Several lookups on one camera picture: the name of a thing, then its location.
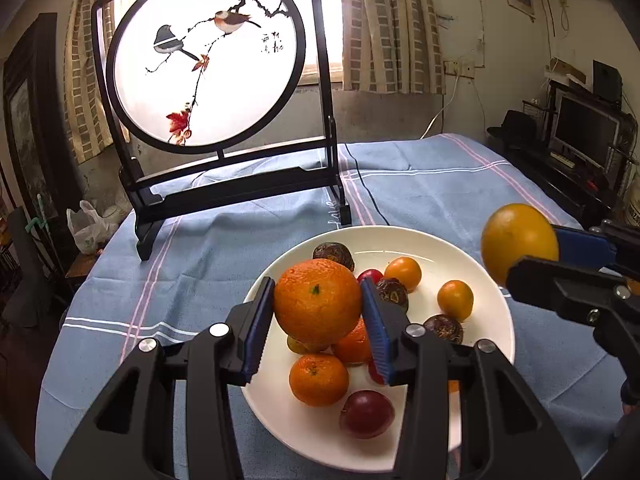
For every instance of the wall socket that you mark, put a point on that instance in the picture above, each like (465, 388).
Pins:
(457, 68)

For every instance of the red tomato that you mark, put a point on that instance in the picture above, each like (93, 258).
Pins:
(370, 276)

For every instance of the dark red plum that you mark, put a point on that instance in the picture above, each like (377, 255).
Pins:
(375, 373)
(366, 414)

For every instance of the orange mandarin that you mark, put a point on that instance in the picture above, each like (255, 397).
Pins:
(318, 379)
(317, 300)
(354, 347)

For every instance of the blue striped tablecloth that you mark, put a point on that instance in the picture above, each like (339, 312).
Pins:
(200, 280)

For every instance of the round bird painting table screen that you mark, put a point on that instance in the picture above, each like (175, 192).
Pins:
(210, 60)

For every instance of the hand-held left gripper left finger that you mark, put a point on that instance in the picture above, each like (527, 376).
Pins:
(260, 330)

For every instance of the yellow-green orange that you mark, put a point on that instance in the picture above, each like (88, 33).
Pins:
(520, 240)

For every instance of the dark framed painting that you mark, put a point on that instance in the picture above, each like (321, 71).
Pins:
(30, 110)

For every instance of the computer monitor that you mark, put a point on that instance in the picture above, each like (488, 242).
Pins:
(585, 127)

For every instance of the small yellow-green fruit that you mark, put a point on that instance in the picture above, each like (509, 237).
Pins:
(298, 346)

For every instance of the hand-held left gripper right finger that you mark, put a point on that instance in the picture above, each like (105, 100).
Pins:
(377, 335)

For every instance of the checked beige curtain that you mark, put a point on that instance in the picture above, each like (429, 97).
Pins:
(395, 25)
(85, 60)

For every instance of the white plastic bag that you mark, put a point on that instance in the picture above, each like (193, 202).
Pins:
(90, 227)

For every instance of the black side table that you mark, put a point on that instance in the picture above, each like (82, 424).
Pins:
(550, 180)

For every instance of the black hat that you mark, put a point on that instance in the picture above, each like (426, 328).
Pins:
(517, 122)

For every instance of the white oval plate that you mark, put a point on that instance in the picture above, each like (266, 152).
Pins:
(300, 425)

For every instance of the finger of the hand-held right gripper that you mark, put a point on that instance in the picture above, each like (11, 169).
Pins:
(545, 280)
(580, 249)

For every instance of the small orange citrus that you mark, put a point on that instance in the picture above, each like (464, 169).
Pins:
(455, 300)

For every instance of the remote control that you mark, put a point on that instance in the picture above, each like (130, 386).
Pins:
(562, 159)

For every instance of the black speaker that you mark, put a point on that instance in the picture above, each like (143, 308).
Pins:
(607, 82)

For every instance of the green hanger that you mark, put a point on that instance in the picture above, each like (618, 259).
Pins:
(37, 216)

